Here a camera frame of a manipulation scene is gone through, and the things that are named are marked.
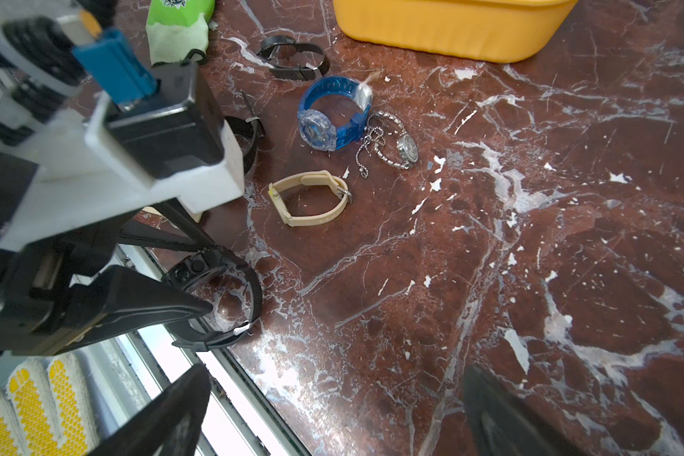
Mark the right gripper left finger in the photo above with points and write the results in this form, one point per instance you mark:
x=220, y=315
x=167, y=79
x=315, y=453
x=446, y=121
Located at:
x=170, y=424

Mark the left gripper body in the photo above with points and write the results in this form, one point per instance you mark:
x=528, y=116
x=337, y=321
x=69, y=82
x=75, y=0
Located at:
x=36, y=280

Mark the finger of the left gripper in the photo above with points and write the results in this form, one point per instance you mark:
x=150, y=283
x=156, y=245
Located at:
x=193, y=238
x=121, y=301

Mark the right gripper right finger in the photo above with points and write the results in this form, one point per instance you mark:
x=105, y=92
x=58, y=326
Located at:
x=502, y=424

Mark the black rugged sport watch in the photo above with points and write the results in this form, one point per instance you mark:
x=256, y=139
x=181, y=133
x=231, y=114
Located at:
x=230, y=285

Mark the beige strap watch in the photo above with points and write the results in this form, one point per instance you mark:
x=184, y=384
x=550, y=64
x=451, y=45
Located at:
x=310, y=199

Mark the silver chain watch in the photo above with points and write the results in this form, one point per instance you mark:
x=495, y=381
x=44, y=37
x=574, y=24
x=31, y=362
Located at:
x=386, y=138

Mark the yellow plastic storage box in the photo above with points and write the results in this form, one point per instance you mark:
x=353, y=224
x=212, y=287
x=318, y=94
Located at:
x=491, y=31

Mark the blue translucent watch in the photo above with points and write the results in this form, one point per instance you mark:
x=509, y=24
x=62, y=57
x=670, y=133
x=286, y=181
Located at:
x=334, y=112

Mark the black chunky watch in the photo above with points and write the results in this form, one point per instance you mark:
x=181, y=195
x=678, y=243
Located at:
x=290, y=59

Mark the yellow dotted work glove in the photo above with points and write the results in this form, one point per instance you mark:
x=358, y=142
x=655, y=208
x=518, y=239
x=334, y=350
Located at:
x=45, y=409

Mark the green work glove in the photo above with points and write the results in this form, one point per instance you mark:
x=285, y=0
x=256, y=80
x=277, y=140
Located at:
x=178, y=30

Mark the cream flat strap watch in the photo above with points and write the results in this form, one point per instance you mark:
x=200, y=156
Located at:
x=168, y=211

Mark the aluminium front rail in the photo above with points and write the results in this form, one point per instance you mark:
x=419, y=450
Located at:
x=150, y=397

